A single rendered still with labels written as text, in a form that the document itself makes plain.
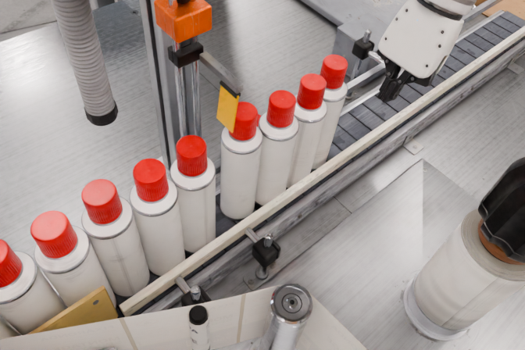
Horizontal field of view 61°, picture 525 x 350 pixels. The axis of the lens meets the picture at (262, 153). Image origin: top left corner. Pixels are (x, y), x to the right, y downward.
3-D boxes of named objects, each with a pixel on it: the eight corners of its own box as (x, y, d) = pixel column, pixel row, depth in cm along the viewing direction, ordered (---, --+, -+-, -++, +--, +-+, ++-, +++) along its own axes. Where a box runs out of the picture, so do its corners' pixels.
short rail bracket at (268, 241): (260, 287, 65) (267, 249, 56) (247, 273, 66) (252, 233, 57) (276, 275, 67) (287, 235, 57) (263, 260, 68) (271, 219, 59)
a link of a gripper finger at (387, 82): (383, 56, 75) (365, 90, 79) (398, 66, 74) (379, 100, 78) (393, 55, 77) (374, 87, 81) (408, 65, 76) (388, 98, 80)
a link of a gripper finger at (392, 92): (399, 67, 74) (380, 101, 77) (415, 78, 72) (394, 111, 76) (408, 66, 76) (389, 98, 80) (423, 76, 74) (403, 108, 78)
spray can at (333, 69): (307, 176, 72) (333, 80, 56) (288, 154, 75) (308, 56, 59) (332, 162, 74) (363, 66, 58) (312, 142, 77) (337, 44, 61)
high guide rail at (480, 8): (87, 254, 54) (83, 248, 53) (82, 247, 54) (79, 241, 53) (526, -14, 103) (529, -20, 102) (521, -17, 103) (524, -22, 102)
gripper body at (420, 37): (405, -17, 68) (370, 49, 74) (462, 16, 63) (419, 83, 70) (426, -15, 73) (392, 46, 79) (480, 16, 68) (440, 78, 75)
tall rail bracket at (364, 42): (364, 117, 89) (388, 50, 76) (337, 96, 92) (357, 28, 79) (374, 110, 90) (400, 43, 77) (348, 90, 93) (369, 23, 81)
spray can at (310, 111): (301, 196, 70) (326, 101, 54) (270, 183, 71) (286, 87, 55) (312, 172, 73) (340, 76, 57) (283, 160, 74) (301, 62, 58)
